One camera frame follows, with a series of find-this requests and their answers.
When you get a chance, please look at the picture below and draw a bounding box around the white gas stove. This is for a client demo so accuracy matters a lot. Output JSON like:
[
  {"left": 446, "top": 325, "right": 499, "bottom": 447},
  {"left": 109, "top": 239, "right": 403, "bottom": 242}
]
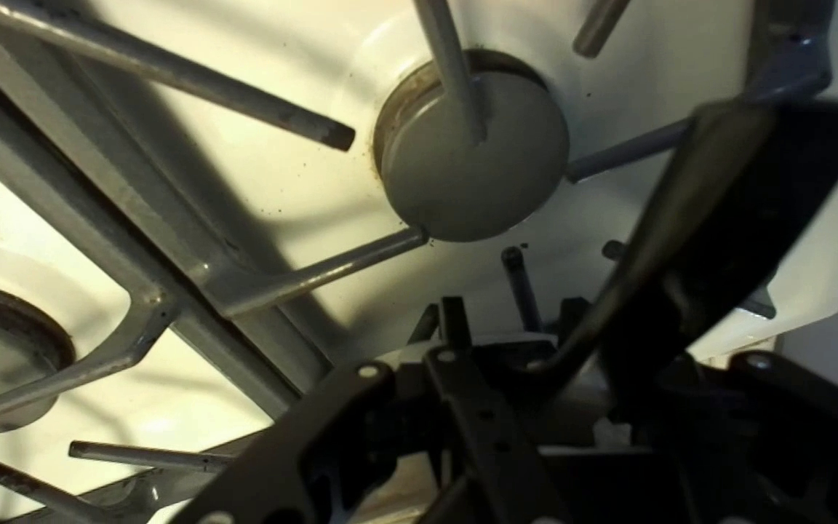
[{"left": 0, "top": 0, "right": 838, "bottom": 524}]

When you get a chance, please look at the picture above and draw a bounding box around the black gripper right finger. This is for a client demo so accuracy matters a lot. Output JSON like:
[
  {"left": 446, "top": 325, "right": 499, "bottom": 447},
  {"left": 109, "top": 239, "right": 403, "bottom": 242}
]
[{"left": 553, "top": 345, "right": 838, "bottom": 524}]

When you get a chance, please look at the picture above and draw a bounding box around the silver metal pot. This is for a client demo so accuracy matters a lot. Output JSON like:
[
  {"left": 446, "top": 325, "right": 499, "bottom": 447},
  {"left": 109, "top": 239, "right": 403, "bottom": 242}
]
[{"left": 532, "top": 95, "right": 838, "bottom": 392}]

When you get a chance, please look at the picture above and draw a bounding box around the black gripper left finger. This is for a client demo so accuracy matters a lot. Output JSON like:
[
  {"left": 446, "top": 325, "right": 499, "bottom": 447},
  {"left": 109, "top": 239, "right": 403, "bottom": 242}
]
[{"left": 169, "top": 294, "right": 583, "bottom": 524}]

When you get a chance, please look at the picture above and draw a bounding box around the black burner grate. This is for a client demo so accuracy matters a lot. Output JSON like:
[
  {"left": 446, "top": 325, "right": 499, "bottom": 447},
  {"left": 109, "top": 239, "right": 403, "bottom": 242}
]
[{"left": 0, "top": 0, "right": 838, "bottom": 524}]

